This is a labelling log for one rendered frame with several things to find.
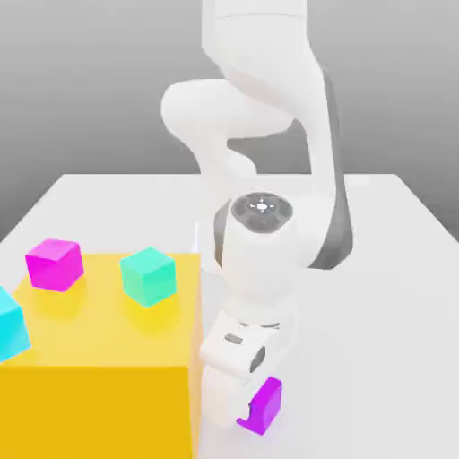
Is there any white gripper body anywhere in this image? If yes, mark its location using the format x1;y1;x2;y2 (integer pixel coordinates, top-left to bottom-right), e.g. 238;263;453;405
201;365;267;430

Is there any small mint green cube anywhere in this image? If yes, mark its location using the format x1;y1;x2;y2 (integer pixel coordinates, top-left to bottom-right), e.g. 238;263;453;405
119;246;178;309

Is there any small cyan cube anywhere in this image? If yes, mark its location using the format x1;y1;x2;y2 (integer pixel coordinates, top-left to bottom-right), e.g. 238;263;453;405
0;285;32;364

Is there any large yellow box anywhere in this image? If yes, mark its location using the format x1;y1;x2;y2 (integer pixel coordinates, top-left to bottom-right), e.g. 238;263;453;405
0;252;203;459

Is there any small purple cube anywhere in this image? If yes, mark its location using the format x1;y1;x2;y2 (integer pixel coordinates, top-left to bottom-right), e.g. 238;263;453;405
236;376;283;437

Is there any small magenta cube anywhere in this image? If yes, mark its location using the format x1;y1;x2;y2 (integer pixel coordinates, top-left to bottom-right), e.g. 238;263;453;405
24;238;85;293

